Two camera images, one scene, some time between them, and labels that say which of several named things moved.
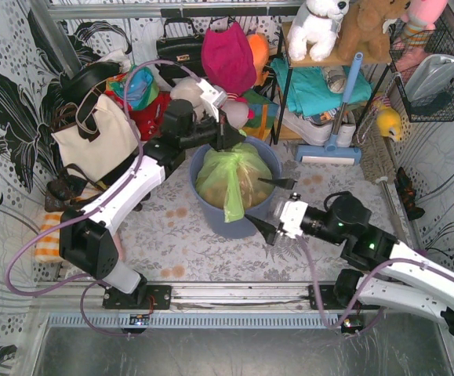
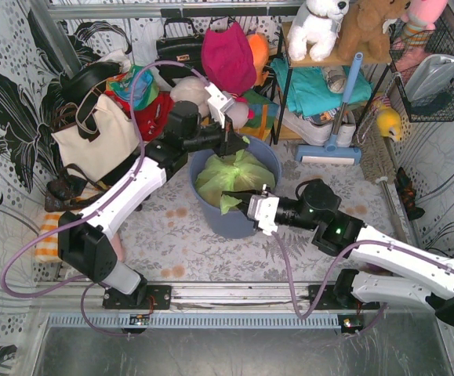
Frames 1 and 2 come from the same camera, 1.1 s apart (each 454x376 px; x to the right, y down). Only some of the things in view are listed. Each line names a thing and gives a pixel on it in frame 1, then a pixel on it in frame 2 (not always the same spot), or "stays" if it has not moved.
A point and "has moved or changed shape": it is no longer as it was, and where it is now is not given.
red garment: [148, 119] stays
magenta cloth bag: [228, 59] stays
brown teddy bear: [361, 32] stays
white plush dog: [314, 26] stays
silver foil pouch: [431, 76] stays
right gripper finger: [268, 231] -> [245, 196]
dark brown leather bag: [71, 189] stays
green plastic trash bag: [233, 179] has moved or changed shape
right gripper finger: [285, 183] -> [244, 207]
